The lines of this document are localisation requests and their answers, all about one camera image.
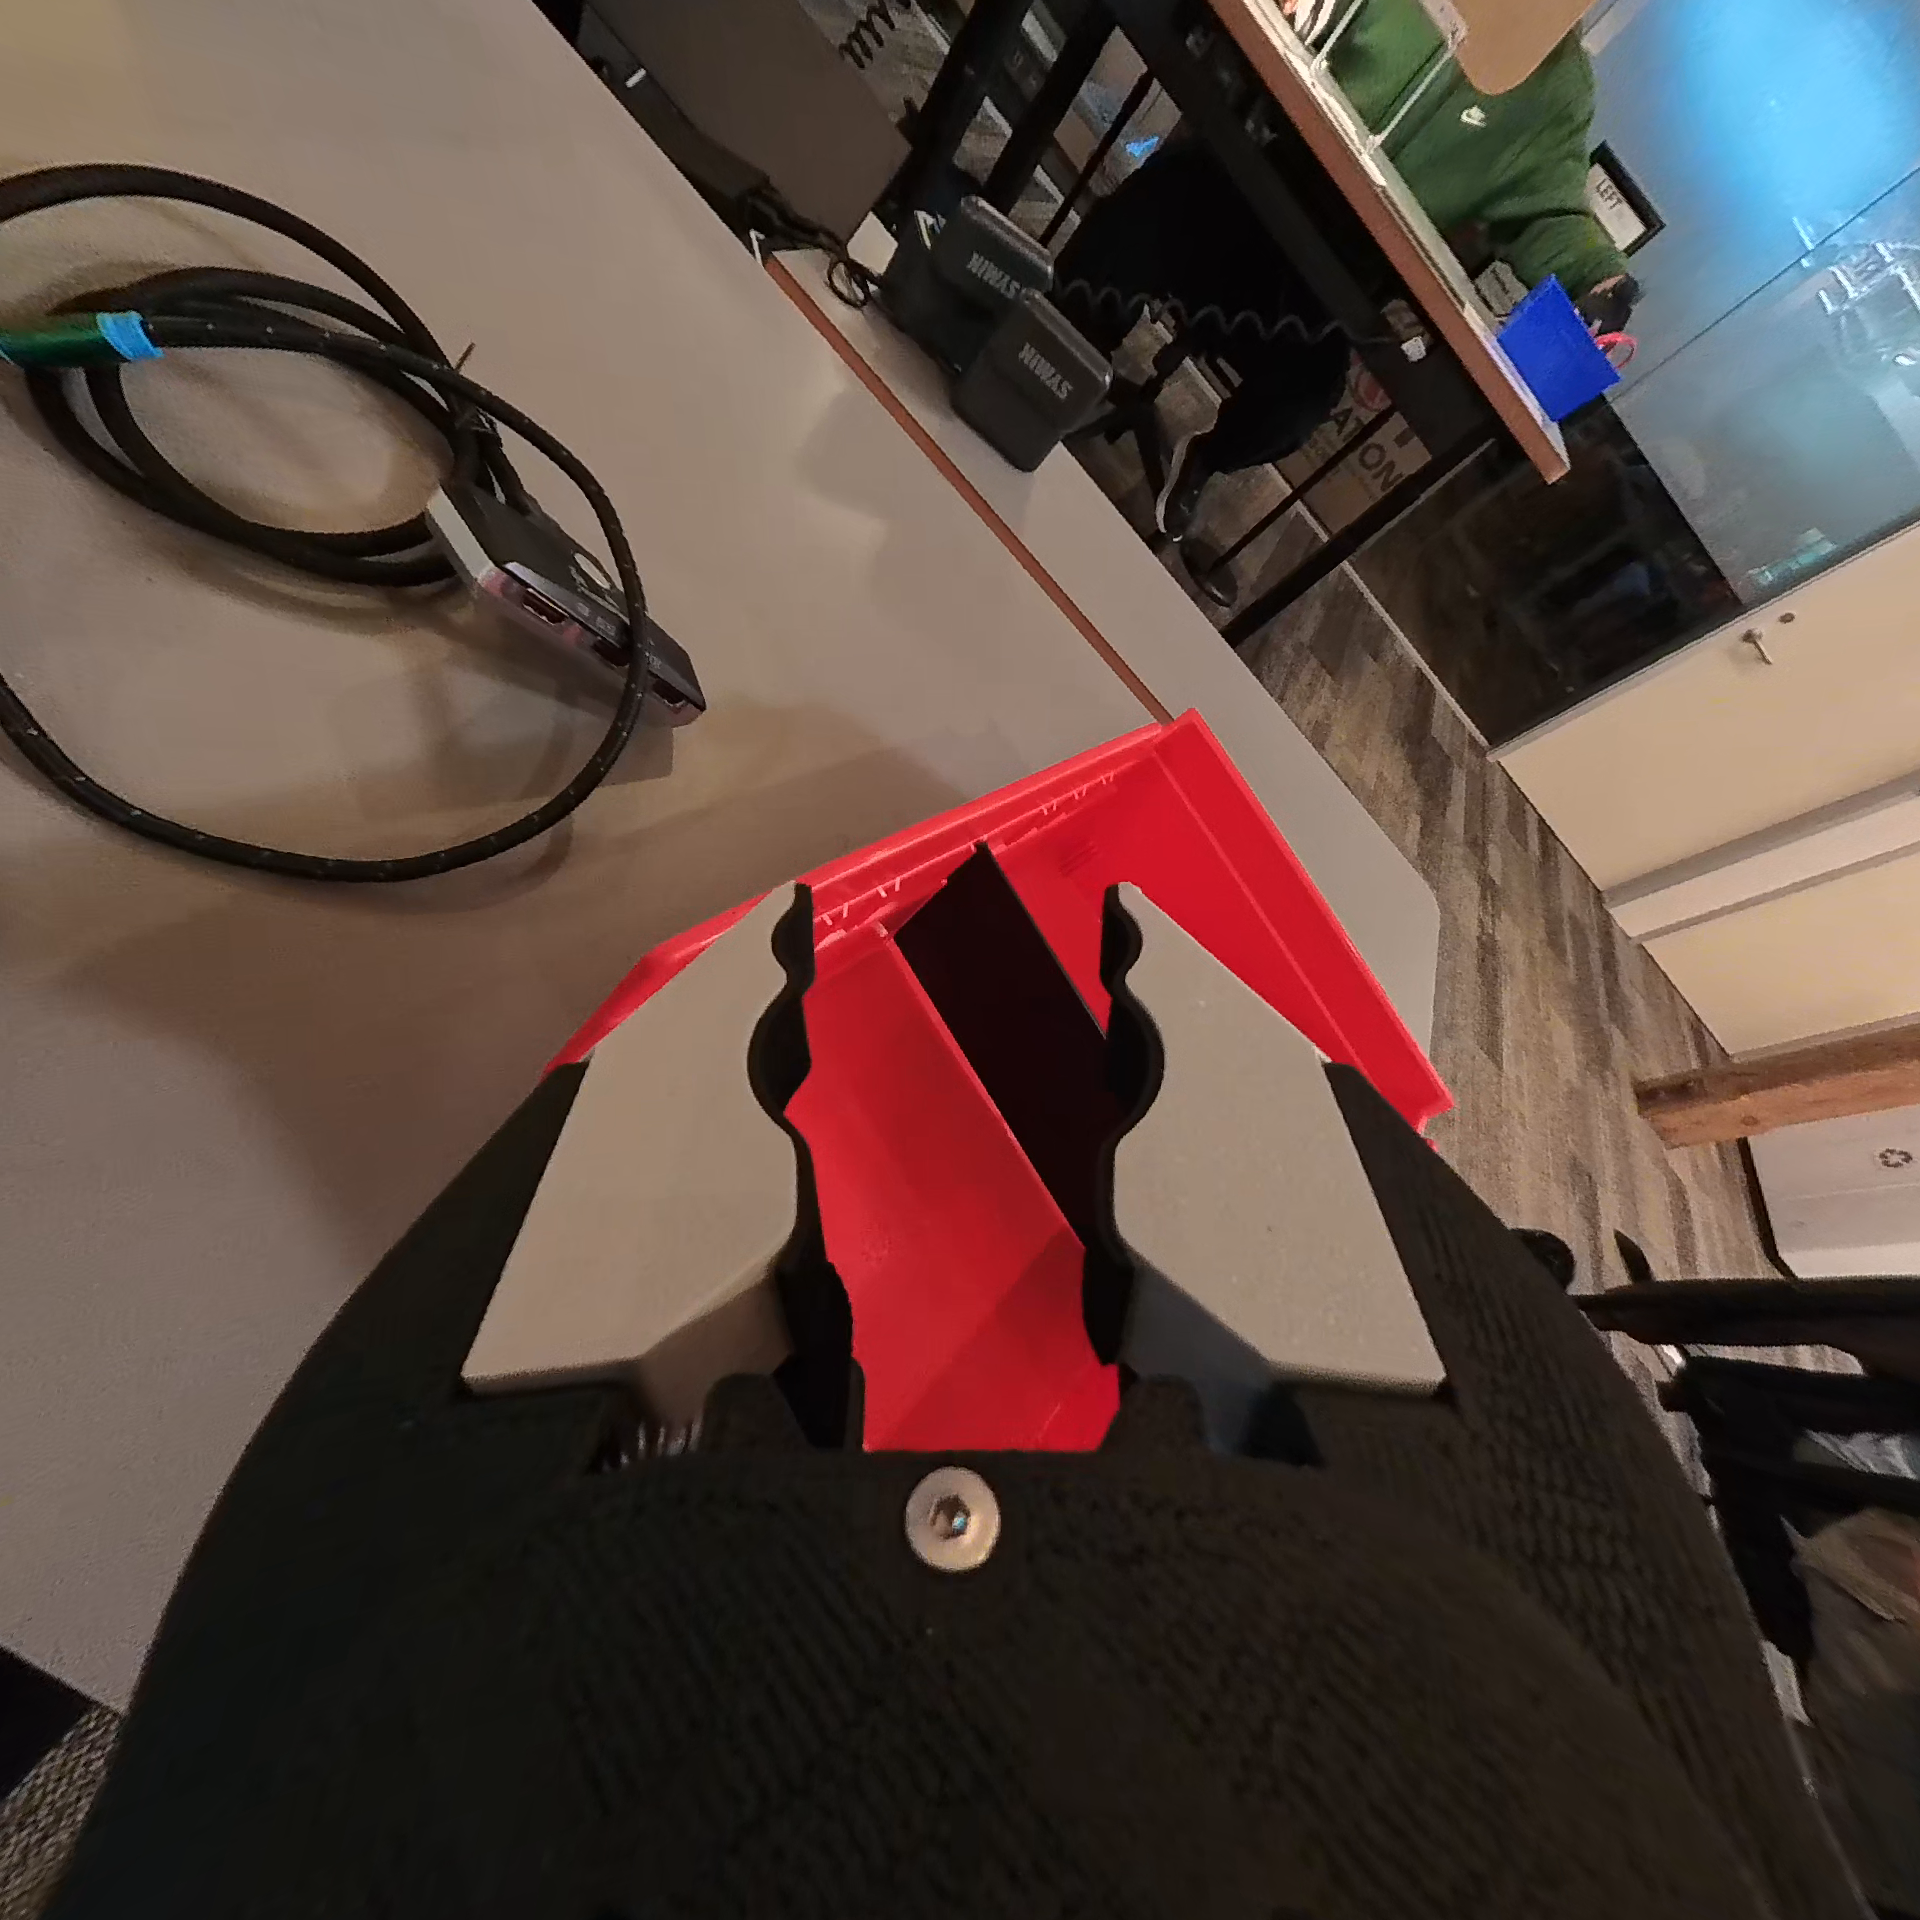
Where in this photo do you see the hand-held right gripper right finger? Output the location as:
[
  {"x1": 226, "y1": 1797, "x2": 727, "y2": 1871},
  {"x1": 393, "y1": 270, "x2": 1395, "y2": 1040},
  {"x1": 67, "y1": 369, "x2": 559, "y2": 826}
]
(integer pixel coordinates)
[{"x1": 1079, "y1": 881, "x2": 1445, "y2": 1412}]

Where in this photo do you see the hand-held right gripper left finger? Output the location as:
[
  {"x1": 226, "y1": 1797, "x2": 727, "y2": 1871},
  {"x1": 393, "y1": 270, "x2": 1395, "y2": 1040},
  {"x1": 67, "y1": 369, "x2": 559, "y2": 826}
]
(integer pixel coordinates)
[{"x1": 459, "y1": 881, "x2": 866, "y2": 1449}]

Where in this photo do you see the red plastic bin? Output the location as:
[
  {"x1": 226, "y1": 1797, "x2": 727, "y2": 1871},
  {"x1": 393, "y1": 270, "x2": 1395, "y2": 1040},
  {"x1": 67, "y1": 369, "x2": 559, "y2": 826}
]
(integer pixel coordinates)
[{"x1": 541, "y1": 708, "x2": 1455, "y2": 1456}]

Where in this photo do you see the black grey hdmi switch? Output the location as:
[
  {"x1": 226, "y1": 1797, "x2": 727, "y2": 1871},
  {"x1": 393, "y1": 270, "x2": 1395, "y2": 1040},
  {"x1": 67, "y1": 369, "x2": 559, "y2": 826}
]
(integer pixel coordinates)
[{"x1": 421, "y1": 478, "x2": 709, "y2": 730}]

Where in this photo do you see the thick braided hdmi cable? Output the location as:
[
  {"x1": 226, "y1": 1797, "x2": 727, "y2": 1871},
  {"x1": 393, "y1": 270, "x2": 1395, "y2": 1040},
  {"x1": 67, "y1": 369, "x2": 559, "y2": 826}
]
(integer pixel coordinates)
[{"x1": 0, "y1": 163, "x2": 654, "y2": 884}]

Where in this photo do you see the black office chair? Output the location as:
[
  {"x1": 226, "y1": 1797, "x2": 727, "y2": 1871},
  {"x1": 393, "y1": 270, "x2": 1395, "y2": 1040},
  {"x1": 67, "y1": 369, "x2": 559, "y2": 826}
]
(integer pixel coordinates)
[
  {"x1": 1049, "y1": 141, "x2": 1359, "y2": 601},
  {"x1": 1514, "y1": 1225, "x2": 1920, "y2": 1666}
]

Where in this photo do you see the wooden beam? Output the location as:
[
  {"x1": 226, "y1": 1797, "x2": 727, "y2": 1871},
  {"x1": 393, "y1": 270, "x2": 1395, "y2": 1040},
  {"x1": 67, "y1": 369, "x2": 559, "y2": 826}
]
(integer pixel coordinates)
[{"x1": 1635, "y1": 1021, "x2": 1920, "y2": 1150}]

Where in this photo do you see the white low cabinet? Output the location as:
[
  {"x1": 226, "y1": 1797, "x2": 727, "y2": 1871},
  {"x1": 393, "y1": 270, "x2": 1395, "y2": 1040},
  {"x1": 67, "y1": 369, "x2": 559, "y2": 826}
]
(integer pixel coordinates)
[{"x1": 1492, "y1": 514, "x2": 1920, "y2": 1058}]

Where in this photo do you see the printed cardboard box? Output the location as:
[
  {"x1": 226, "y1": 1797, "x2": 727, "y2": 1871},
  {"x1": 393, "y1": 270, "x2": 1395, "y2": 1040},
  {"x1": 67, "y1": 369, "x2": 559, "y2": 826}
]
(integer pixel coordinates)
[{"x1": 1273, "y1": 350, "x2": 1419, "y2": 526}]

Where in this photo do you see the wood edged desk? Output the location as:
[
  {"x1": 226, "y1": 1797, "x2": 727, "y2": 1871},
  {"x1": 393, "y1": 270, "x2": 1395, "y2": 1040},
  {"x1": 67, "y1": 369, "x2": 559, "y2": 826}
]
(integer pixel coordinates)
[{"x1": 916, "y1": 0, "x2": 1574, "y2": 646}]

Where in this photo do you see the blue plastic bin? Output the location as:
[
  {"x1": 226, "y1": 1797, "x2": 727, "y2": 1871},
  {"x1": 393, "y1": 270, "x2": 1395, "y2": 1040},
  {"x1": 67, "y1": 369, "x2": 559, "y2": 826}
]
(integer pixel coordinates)
[{"x1": 1496, "y1": 273, "x2": 1623, "y2": 422}]

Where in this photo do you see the glass partition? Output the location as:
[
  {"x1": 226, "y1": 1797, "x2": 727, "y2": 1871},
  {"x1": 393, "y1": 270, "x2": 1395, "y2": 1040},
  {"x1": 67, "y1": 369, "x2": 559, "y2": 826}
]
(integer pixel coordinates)
[{"x1": 1500, "y1": 0, "x2": 1920, "y2": 750}]

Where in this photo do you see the black white marker tag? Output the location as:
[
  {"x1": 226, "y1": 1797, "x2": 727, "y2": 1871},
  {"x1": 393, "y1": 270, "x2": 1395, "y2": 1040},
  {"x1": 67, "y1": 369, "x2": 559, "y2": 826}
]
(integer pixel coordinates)
[{"x1": 1583, "y1": 141, "x2": 1667, "y2": 259}]

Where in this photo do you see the tan cardboard panel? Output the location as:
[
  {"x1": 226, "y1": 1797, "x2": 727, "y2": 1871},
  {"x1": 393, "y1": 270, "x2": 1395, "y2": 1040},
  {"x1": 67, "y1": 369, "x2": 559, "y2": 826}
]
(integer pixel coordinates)
[{"x1": 1445, "y1": 0, "x2": 1591, "y2": 97}]

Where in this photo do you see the black coiled cord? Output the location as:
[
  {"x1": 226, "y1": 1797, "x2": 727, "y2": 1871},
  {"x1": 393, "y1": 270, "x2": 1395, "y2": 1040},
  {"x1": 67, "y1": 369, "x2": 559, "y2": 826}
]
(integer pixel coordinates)
[{"x1": 1049, "y1": 270, "x2": 1350, "y2": 360}]

